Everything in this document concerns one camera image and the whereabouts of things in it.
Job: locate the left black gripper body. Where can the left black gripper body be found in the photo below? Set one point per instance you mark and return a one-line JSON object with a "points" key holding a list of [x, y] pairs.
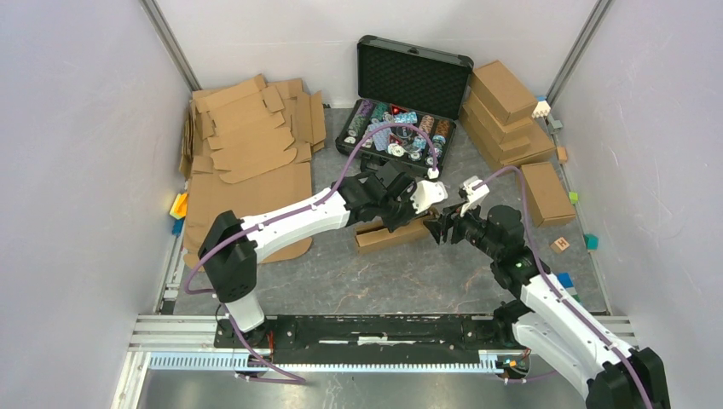
{"points": [[397, 212]]}

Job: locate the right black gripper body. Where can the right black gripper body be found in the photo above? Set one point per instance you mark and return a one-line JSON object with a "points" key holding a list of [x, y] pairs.
{"points": [[470, 227]]}

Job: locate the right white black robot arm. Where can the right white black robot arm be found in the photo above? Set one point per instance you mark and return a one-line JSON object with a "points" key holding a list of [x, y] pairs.
{"points": [[605, 370]]}

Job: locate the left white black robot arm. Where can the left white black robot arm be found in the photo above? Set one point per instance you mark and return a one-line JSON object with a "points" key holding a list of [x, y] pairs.
{"points": [[235, 246]]}

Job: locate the single folded cardboard box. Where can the single folded cardboard box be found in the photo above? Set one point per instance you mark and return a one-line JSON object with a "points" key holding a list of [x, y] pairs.
{"points": [[548, 202]]}

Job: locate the wooden letter H block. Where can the wooden letter H block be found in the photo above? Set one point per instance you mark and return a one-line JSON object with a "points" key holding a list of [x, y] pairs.
{"points": [[560, 245]]}

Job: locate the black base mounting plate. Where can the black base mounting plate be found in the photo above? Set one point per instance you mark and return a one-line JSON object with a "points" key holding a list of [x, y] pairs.
{"points": [[372, 339]]}

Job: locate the blue green stacked bricks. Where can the blue green stacked bricks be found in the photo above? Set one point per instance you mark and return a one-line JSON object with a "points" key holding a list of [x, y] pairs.
{"points": [[567, 287]]}

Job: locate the small wooden cube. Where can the small wooden cube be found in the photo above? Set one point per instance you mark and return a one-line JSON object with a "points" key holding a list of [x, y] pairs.
{"points": [[562, 155]]}

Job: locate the black poker chip case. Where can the black poker chip case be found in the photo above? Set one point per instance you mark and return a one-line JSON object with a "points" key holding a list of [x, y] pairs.
{"points": [[409, 100]]}

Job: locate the teal cube block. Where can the teal cube block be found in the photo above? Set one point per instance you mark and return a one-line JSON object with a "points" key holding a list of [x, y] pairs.
{"points": [[591, 241]]}

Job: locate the white blue toy brick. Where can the white blue toy brick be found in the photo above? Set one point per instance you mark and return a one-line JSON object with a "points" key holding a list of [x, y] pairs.
{"points": [[542, 108]]}

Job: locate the stack of flat cardboard blanks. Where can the stack of flat cardboard blanks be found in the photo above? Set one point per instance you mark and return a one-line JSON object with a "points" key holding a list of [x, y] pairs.
{"points": [[247, 148]]}

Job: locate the orange yellow toy block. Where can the orange yellow toy block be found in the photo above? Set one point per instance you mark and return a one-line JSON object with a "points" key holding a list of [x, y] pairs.
{"points": [[179, 207]]}

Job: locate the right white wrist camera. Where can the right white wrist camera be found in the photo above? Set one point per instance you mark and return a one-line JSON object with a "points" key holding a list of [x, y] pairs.
{"points": [[473, 191]]}

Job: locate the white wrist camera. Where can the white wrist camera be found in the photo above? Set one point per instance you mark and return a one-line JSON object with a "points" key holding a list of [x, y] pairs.
{"points": [[473, 191], [427, 194]]}

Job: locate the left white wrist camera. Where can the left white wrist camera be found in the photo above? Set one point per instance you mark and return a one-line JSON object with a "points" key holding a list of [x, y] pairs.
{"points": [[427, 194]]}

